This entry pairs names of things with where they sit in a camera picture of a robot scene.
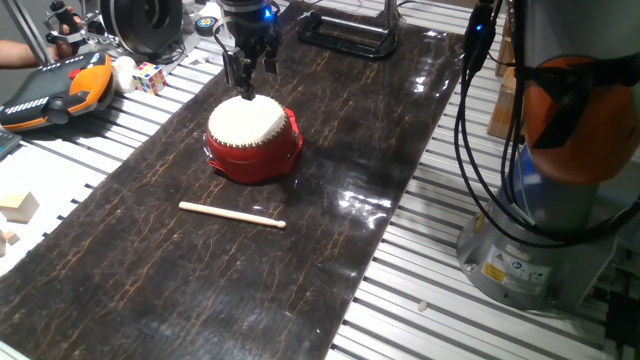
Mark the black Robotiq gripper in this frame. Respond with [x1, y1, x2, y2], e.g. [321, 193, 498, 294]
[227, 19, 284, 101]

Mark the pale wooden drumstick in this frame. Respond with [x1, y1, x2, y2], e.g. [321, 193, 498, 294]
[178, 200, 288, 230]

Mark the black metal joystick device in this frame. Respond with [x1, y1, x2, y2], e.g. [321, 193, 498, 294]
[43, 0, 121, 51]

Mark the person's left forearm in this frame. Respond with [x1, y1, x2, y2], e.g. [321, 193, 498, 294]
[0, 39, 55, 70]

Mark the red drum with white skin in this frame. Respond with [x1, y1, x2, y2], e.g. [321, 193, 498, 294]
[204, 93, 305, 185]

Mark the person's left hand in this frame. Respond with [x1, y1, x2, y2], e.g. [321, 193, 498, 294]
[51, 6, 84, 60]

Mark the colourful Rubik's cube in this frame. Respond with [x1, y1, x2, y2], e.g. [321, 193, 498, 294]
[131, 61, 168, 96]

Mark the black metal stand base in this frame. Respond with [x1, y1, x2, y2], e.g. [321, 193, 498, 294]
[297, 9, 399, 60]

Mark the black filament spool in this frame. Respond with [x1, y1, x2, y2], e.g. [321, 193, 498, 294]
[99, 0, 185, 57]

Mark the white round plush object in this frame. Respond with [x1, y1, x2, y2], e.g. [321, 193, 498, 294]
[112, 55, 139, 95]

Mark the grey orange teach pendant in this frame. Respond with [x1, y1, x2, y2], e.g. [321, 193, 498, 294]
[0, 51, 117, 133]

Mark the dark marble pattern mat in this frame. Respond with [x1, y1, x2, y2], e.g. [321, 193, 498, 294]
[0, 2, 466, 360]

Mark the wooden cube block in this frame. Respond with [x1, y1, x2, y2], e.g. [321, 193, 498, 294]
[0, 191, 41, 224]

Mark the aluminium frame pole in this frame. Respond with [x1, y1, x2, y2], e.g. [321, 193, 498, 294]
[4, 0, 51, 66]

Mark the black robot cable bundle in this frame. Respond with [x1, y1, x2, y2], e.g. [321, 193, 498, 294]
[452, 0, 640, 250]

